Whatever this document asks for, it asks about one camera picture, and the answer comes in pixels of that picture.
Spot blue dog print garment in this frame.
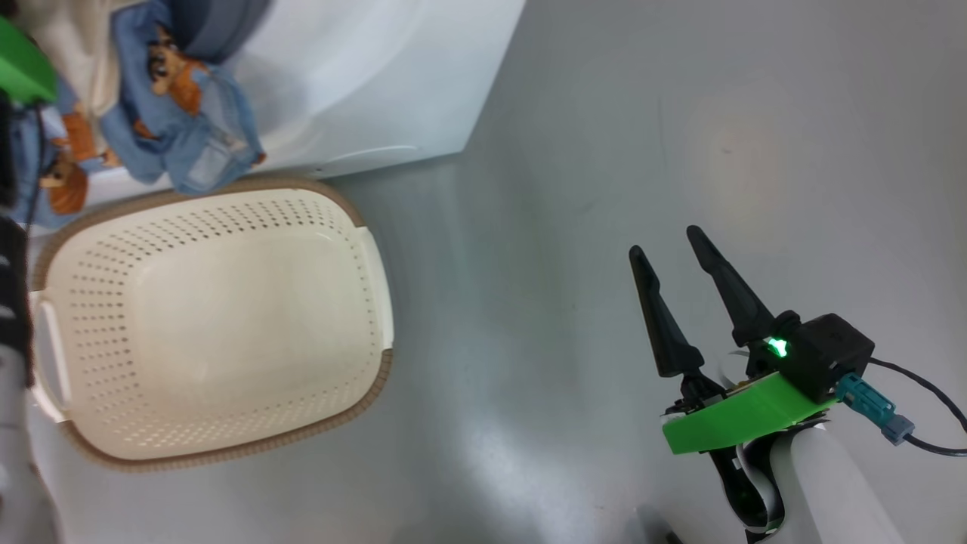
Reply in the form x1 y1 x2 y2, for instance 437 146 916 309
11 0 267 227

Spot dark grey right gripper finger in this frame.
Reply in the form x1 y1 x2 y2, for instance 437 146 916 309
686 225 800 350
629 245 705 379

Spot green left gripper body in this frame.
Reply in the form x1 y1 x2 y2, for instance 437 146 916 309
0 15 59 105

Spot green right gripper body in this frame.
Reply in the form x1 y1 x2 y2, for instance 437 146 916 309
662 372 839 456

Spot round filter cover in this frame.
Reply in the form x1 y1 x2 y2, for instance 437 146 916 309
321 144 420 178

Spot cream perforated laundry basket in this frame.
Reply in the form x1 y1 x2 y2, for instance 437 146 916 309
28 176 395 473

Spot white front-load washing machine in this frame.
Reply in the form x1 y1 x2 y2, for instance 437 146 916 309
15 0 527 216

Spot thin black cable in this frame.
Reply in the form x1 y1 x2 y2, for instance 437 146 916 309
905 434 967 458
867 357 967 435

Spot grey rubber door gasket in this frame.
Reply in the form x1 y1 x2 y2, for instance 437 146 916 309
170 0 273 65

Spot teal cable connector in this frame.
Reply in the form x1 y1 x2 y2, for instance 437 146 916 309
835 372 915 446

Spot cream fabric garment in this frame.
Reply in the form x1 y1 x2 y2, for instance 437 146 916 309
19 0 141 122

